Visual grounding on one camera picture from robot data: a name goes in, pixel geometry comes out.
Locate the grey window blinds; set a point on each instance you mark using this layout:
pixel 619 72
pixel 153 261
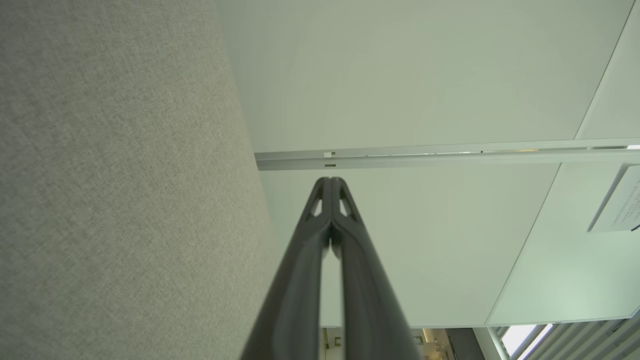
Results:
pixel 590 342

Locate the white paper sign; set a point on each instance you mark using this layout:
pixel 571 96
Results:
pixel 622 205

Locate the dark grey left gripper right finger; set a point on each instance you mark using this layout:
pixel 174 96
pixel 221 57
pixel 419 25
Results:
pixel 365 290

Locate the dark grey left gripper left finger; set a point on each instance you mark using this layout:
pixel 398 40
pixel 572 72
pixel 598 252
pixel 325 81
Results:
pixel 295 280

